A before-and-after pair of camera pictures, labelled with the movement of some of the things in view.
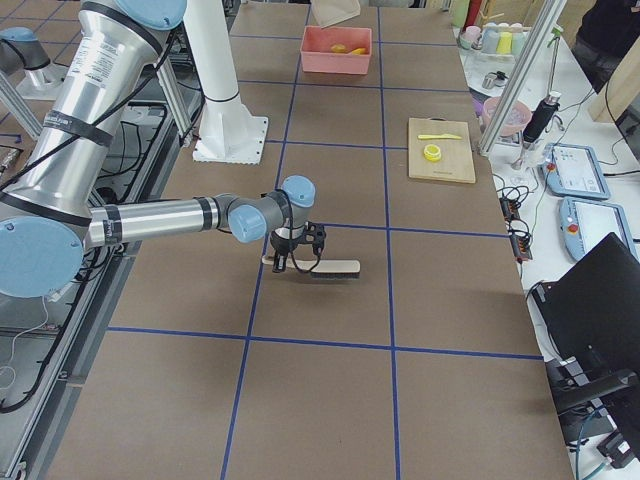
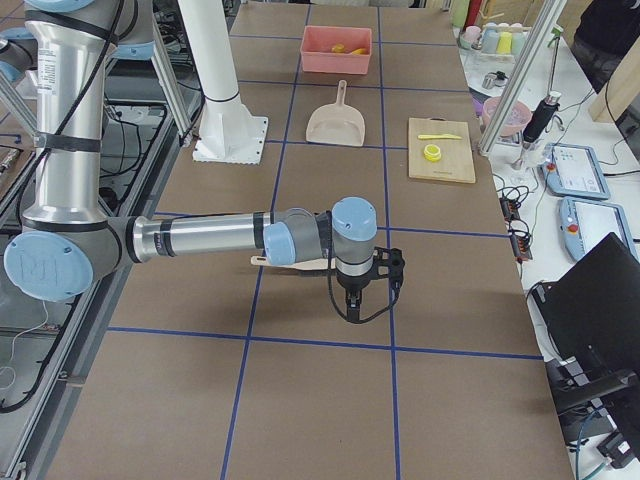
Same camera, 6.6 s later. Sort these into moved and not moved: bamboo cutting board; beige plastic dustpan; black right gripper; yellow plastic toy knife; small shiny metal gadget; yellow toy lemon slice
Moved: black right gripper; beige plastic dustpan
Not moved: small shiny metal gadget; bamboo cutting board; yellow plastic toy knife; yellow toy lemon slice
